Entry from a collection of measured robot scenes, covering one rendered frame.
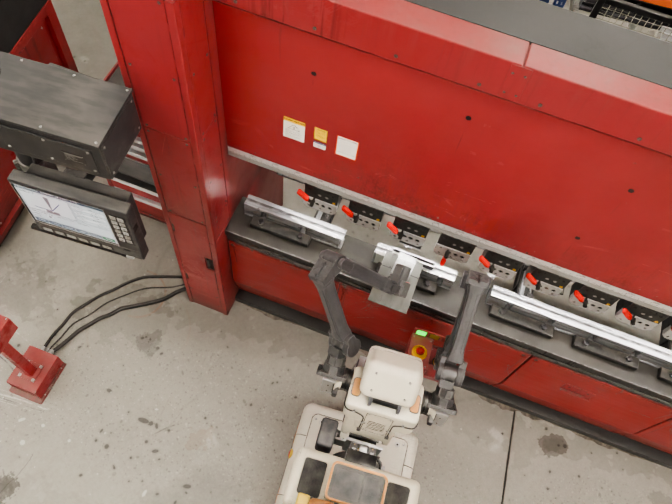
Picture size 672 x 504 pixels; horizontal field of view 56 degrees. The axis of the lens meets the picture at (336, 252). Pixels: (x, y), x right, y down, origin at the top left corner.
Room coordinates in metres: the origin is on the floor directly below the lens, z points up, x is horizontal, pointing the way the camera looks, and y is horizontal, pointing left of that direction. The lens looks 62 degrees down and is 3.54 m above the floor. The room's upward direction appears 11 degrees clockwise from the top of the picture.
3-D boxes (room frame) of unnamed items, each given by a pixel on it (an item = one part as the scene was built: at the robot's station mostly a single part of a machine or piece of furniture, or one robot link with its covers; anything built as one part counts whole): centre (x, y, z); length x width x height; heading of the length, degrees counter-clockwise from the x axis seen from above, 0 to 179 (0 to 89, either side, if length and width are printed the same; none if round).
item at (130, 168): (1.39, 1.01, 1.18); 0.40 x 0.24 x 0.07; 79
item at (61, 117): (1.20, 1.00, 1.53); 0.51 x 0.25 x 0.85; 84
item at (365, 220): (1.45, -0.10, 1.26); 0.15 x 0.09 x 0.17; 79
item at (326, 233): (1.51, 0.22, 0.92); 0.50 x 0.06 x 0.10; 79
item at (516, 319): (1.23, -0.90, 0.89); 0.30 x 0.05 x 0.03; 79
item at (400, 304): (1.26, -0.29, 1.00); 0.26 x 0.18 x 0.01; 169
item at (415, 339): (1.04, -0.51, 0.75); 0.20 x 0.16 x 0.18; 83
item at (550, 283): (1.30, -0.88, 1.26); 0.15 x 0.09 x 0.17; 79
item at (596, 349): (1.16, -1.29, 0.89); 0.30 x 0.05 x 0.03; 79
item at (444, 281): (1.40, -0.37, 0.92); 0.39 x 0.06 x 0.10; 79
